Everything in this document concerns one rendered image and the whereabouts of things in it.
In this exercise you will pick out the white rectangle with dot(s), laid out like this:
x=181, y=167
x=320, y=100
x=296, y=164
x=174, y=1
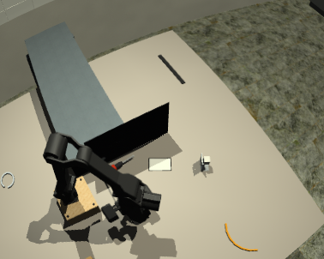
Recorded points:
x=159, y=164

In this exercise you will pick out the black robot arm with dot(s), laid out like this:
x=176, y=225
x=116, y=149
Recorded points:
x=125, y=186

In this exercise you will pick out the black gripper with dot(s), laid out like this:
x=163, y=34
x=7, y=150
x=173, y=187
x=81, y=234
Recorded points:
x=110, y=211

